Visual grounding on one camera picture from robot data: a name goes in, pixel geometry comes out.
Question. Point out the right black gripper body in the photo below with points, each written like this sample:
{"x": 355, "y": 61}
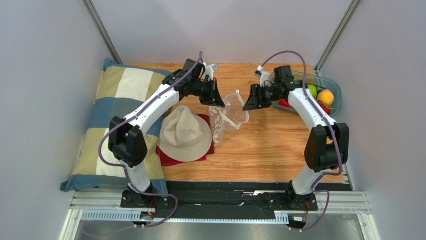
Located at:
{"x": 260, "y": 96}

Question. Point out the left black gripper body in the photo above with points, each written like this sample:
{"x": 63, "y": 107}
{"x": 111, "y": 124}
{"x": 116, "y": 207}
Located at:
{"x": 203, "y": 89}

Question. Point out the red apple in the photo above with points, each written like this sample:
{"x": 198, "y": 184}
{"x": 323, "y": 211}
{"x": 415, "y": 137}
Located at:
{"x": 284, "y": 103}

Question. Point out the clear polka dot zip bag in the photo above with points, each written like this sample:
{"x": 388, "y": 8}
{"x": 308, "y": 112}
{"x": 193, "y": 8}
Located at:
{"x": 227, "y": 119}

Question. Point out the green apple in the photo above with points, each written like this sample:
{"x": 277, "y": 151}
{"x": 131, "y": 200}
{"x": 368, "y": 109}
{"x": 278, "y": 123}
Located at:
{"x": 313, "y": 90}

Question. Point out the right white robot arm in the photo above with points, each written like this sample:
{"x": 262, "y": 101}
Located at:
{"x": 327, "y": 146}

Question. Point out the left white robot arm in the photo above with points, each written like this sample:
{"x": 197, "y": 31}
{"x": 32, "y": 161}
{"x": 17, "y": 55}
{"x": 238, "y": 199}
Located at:
{"x": 126, "y": 136}

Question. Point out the grey transparent plastic container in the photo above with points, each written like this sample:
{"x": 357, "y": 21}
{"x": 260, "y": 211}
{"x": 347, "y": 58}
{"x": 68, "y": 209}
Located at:
{"x": 327, "y": 83}

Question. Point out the green cucumber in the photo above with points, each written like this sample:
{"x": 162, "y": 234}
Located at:
{"x": 319, "y": 89}

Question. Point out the orange fruit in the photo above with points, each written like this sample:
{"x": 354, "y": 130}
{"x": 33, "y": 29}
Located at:
{"x": 326, "y": 97}

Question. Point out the beige bucket hat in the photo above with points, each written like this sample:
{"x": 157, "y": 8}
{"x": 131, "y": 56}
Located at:
{"x": 184, "y": 136}

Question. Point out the red strawberry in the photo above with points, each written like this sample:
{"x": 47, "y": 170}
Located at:
{"x": 325, "y": 108}

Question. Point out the dark red cloth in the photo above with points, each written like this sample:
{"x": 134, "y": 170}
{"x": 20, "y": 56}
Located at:
{"x": 167, "y": 161}

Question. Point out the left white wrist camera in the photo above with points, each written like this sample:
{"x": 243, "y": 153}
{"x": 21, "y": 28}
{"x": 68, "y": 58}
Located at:
{"x": 208, "y": 75}

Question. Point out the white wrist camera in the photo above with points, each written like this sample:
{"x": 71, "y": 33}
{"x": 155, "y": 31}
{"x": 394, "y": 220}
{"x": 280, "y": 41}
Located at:
{"x": 208, "y": 75}
{"x": 264, "y": 76}

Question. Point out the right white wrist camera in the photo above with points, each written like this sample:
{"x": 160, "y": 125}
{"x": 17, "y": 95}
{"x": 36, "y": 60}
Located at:
{"x": 264, "y": 76}

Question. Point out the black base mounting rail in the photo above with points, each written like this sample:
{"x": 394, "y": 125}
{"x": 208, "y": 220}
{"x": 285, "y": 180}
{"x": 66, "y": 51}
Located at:
{"x": 208, "y": 200}

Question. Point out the right aluminium frame post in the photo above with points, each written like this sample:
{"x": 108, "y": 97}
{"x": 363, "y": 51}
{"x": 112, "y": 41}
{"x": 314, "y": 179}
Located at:
{"x": 337, "y": 35}

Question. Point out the aluminium frame post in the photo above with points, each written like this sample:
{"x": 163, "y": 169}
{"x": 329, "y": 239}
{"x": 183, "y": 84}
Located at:
{"x": 337, "y": 35}
{"x": 102, "y": 30}

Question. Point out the left aluminium frame post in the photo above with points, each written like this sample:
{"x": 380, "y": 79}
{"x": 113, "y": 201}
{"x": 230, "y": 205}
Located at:
{"x": 102, "y": 30}

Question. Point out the aluminium base frame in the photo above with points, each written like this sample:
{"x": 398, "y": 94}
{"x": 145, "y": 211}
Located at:
{"x": 344, "y": 213}

